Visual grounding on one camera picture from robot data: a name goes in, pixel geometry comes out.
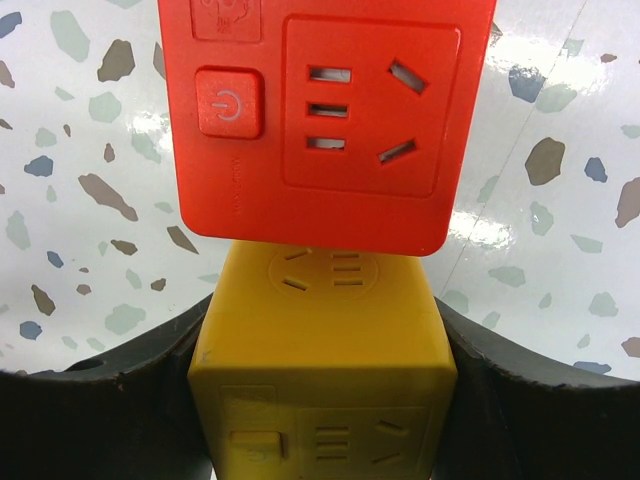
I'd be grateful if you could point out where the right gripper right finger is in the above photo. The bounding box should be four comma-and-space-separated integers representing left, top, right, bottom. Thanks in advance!
432, 301, 639, 480

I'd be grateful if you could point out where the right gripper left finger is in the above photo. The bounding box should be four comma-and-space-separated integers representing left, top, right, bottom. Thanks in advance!
1, 298, 213, 479

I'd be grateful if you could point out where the yellow cube plug adapter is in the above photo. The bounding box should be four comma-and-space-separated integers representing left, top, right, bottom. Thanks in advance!
188, 241, 457, 479

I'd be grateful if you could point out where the red cube plug adapter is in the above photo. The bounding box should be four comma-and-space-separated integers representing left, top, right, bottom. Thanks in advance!
158, 1, 496, 257

